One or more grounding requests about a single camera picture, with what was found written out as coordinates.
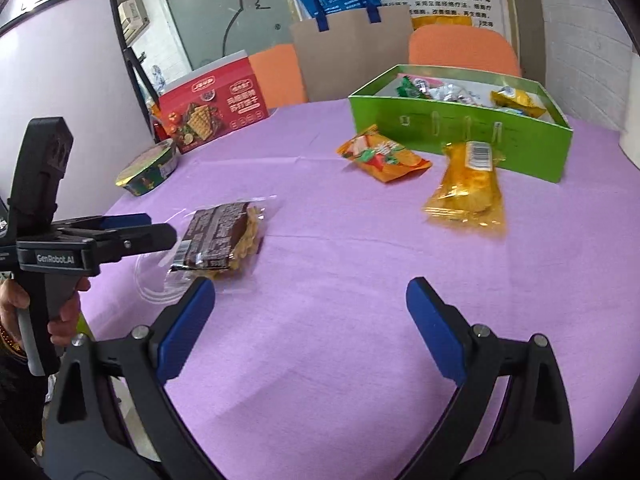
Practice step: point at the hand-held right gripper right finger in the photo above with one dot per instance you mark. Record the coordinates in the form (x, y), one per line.
(435, 330)

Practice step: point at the dark brown label snack packet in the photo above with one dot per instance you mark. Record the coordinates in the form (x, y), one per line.
(220, 232)

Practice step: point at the purple tablecloth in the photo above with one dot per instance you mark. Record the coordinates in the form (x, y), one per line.
(325, 285)

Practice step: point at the whiteboard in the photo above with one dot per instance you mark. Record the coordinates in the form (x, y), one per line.
(65, 100)

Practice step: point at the green cardboard box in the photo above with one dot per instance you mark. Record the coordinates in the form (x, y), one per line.
(450, 130)

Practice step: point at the orange chips packet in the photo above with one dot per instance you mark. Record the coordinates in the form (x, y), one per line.
(385, 157)

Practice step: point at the yellow snack packet white label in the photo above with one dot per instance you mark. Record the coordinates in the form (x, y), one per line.
(520, 100)

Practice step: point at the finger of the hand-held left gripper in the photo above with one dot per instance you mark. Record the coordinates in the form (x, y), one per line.
(140, 240)
(127, 219)

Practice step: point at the person's left forearm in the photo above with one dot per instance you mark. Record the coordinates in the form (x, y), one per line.
(20, 390)

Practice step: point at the yellow snack packet with barcode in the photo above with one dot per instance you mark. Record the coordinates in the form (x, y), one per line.
(467, 185)

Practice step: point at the white and blue snack packet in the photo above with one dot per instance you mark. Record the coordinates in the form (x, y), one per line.
(445, 93)

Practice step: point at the orange chair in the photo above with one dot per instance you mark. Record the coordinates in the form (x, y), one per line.
(465, 50)
(277, 75)

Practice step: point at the white wall unit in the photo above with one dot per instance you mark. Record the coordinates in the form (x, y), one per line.
(134, 17)

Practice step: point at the person's left hand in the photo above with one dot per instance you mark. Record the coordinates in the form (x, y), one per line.
(65, 327)

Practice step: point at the red cracker box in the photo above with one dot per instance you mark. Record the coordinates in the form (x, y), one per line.
(215, 105)

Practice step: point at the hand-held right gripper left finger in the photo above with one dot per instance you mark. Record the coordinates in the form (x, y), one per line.
(187, 330)

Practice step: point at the black whiteboard stand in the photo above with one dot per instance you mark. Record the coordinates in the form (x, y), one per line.
(142, 80)

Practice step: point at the green instant noodle bowl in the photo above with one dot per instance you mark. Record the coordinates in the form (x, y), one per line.
(147, 170)

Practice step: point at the green snack packet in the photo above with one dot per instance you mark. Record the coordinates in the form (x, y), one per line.
(407, 91)
(419, 81)

